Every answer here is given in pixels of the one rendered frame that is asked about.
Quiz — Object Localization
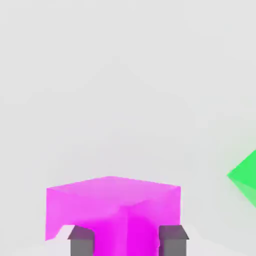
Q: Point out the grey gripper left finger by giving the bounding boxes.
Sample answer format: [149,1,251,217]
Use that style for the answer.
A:
[67,225,95,256]

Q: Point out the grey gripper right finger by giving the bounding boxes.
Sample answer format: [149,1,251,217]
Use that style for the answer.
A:
[158,224,190,256]

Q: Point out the small magenta cube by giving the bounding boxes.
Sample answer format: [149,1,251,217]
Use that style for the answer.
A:
[45,175,182,256]

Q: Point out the small green cube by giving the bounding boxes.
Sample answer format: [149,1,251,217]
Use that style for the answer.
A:
[226,149,256,209]

